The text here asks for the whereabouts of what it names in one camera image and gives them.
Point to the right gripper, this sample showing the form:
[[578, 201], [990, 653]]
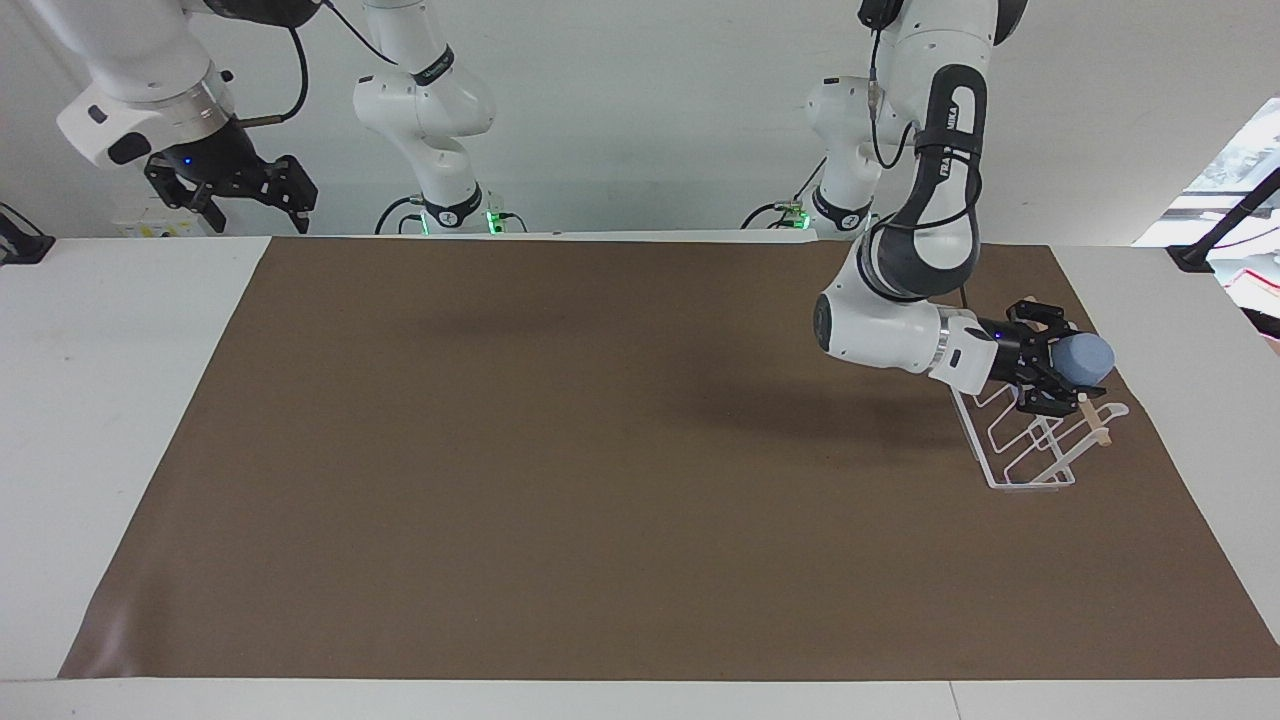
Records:
[[215, 155]]

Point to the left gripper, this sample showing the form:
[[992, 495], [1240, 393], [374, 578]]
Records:
[[1015, 350]]

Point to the blue cup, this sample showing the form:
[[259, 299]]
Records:
[[1088, 358]]

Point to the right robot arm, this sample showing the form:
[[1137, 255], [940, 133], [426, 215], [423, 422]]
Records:
[[130, 50]]

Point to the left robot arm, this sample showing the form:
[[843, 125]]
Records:
[[880, 330]]

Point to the black stand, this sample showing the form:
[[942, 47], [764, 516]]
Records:
[[1225, 225], [22, 243]]

